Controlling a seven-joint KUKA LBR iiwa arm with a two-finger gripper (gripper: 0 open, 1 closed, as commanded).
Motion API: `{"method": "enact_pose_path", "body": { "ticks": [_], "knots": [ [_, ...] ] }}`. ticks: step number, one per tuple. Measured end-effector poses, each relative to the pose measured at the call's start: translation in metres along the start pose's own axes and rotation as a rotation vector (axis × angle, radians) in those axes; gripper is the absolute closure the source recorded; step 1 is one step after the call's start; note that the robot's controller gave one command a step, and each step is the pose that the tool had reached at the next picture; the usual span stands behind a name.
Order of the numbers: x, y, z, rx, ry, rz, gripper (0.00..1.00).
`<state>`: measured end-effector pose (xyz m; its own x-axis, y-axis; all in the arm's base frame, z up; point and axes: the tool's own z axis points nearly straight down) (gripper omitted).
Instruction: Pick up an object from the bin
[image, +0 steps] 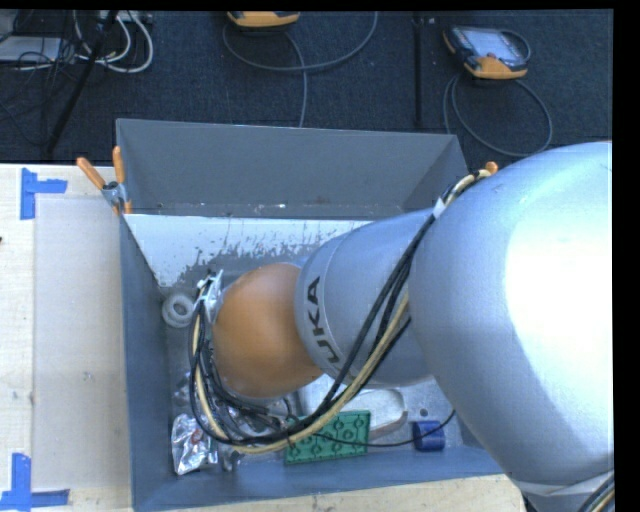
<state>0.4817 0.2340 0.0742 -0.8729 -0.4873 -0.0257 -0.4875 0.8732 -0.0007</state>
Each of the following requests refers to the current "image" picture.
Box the grey metal bin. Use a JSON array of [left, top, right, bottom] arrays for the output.
[[114, 118, 507, 512]]

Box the white translucent ring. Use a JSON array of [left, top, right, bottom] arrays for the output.
[[161, 292, 195, 329]]

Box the crumpled silver foil packet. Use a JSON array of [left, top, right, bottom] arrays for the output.
[[170, 413, 221, 476]]

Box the pale flat board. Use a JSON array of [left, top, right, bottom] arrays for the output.
[[31, 192, 133, 494]]

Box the dark green flat block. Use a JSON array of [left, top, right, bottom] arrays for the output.
[[283, 410, 372, 466]]

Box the small blue cylinder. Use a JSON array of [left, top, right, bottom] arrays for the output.
[[411, 420, 446, 452]]

